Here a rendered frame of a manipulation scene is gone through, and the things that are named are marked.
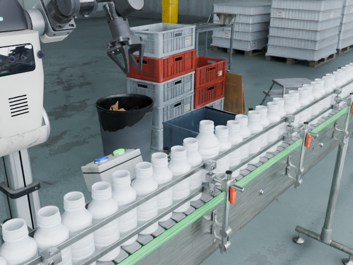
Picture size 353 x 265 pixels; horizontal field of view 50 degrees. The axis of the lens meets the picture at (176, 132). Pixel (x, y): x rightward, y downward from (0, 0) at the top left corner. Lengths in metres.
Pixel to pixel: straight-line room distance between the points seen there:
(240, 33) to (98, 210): 7.66
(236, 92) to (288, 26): 3.34
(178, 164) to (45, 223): 0.35
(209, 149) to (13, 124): 0.63
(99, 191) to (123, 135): 2.13
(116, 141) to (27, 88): 1.70
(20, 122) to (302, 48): 6.68
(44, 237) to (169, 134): 1.05
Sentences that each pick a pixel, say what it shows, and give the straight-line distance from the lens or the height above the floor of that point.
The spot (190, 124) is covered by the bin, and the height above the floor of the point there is 0.88.
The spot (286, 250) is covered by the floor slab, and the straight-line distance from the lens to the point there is 2.53.
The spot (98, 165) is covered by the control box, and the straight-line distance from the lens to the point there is 0.94.
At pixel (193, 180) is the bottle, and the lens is 0.97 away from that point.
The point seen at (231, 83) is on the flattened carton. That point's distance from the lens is 4.53.
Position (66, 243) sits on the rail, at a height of 1.11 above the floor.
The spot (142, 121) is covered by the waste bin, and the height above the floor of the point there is 0.54.
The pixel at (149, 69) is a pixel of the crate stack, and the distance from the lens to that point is 3.44.
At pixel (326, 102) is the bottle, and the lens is 1.70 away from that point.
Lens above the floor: 1.55
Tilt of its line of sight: 22 degrees down
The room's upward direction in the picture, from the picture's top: 1 degrees clockwise
